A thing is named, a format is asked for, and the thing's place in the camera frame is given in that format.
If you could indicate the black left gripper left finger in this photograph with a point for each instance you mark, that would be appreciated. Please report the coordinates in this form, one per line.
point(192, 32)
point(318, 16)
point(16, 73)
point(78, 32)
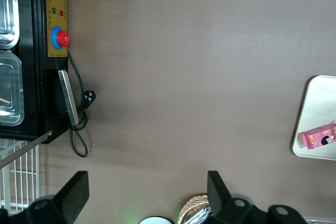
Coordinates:
point(52, 208)

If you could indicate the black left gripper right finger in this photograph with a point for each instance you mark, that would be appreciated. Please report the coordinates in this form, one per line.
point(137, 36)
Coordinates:
point(236, 213)

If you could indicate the beige plastic serving tray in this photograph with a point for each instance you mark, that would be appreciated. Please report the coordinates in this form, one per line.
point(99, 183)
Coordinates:
point(315, 103)

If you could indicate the aluminium foil container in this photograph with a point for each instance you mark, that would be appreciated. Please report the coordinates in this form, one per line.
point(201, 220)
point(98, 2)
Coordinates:
point(202, 216)

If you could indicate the light wicker basket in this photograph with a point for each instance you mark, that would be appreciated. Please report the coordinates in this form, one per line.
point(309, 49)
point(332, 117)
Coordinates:
point(189, 208)

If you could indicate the grey metal strip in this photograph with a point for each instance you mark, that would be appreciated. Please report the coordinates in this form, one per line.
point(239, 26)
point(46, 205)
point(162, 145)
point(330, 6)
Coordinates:
point(26, 148)

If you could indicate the pink cartoon snack packet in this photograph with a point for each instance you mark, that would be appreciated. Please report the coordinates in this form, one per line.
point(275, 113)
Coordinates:
point(320, 137)

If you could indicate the metal container in machine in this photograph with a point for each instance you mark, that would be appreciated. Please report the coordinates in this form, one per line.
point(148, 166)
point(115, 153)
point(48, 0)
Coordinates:
point(10, 90)
point(8, 3)

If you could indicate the black sealing machine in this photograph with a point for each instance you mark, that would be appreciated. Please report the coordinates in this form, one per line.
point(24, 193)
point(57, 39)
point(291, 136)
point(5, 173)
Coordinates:
point(39, 77)

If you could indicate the red emergency stop button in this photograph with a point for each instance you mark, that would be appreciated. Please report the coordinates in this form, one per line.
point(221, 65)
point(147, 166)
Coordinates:
point(63, 38)

